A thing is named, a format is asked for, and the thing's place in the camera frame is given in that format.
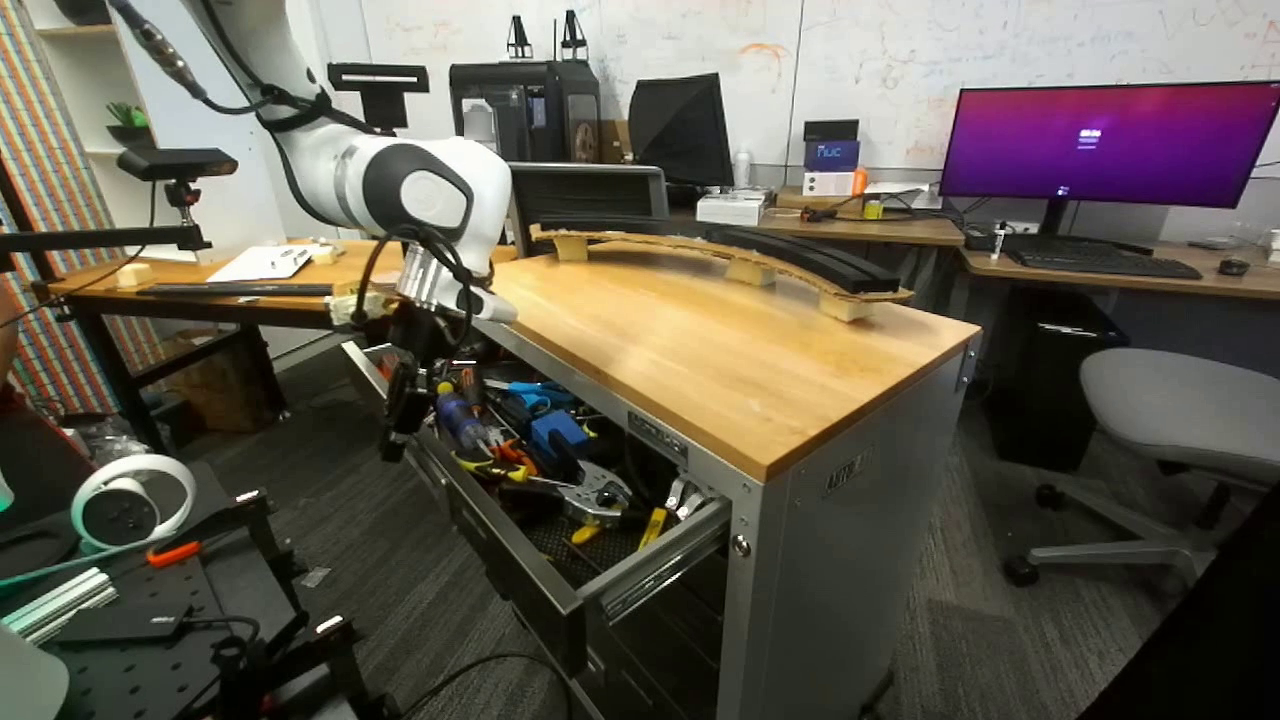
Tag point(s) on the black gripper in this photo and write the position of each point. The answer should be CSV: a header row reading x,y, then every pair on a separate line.
x,y
432,329

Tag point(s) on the blue black handled screwdriver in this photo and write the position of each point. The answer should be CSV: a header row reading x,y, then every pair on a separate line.
x,y
452,416

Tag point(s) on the grey metal tool drawer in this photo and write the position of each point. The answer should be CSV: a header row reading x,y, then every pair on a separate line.
x,y
606,549

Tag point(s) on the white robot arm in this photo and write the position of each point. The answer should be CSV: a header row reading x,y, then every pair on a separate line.
x,y
441,199

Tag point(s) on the wooden side desk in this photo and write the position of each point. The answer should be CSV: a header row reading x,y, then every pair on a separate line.
x,y
194,293

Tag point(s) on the white tape roll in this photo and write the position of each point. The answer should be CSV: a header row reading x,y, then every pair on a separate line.
x,y
118,507

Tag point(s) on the black perforated breadboard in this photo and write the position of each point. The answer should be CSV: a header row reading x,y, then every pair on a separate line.
x,y
208,624

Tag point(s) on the black monitor back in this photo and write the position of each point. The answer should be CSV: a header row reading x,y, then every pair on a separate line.
x,y
682,129

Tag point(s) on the curved wooden black track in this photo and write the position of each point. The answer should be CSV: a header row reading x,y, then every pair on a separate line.
x,y
838,285

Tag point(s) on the wooden top metal workbench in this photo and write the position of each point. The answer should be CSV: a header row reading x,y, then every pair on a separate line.
x,y
812,436

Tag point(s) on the black keyboard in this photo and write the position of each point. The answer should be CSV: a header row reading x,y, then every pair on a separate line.
x,y
1055,252

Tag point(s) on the grey office chair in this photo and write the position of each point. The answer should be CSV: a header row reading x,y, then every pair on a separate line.
x,y
1187,415

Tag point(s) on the purple screen computer monitor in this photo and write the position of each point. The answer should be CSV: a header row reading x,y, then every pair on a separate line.
x,y
1108,143

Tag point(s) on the orange handled pliers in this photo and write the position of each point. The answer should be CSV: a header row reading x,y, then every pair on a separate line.
x,y
510,464

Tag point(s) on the blue handled tool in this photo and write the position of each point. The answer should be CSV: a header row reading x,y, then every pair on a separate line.
x,y
541,415

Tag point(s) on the yellow handled pliers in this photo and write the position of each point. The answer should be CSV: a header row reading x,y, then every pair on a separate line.
x,y
682,502

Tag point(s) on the black camera on stand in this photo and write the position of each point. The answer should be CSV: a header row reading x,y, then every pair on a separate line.
x,y
176,171

